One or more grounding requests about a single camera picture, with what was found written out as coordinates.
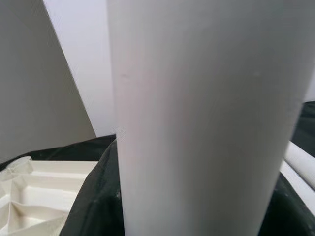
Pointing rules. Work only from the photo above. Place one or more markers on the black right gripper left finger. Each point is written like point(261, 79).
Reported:
point(103, 201)

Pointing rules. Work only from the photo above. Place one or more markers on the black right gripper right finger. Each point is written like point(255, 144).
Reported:
point(290, 216)

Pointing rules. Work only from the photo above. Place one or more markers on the white plastic table top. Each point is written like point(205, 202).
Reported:
point(49, 182)

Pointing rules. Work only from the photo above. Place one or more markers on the white plastic table leg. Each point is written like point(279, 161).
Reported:
point(197, 123)
point(305, 157)
point(302, 179)

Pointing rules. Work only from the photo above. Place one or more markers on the black cloth table cover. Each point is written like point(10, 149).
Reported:
point(73, 150)

